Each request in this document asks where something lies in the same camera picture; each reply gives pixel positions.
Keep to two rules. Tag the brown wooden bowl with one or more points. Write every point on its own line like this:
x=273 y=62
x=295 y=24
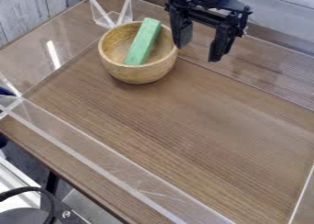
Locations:
x=112 y=48

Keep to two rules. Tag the grey metal base plate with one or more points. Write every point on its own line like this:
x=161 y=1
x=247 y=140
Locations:
x=62 y=214

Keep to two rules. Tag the clear acrylic tray wall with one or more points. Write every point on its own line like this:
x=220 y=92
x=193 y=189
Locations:
x=207 y=147

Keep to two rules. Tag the green rectangular block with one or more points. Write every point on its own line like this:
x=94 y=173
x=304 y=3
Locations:
x=142 y=42

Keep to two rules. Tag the black table leg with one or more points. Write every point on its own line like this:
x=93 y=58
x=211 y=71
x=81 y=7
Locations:
x=52 y=183

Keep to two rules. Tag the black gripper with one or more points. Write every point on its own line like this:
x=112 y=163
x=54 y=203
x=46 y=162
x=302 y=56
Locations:
x=225 y=32

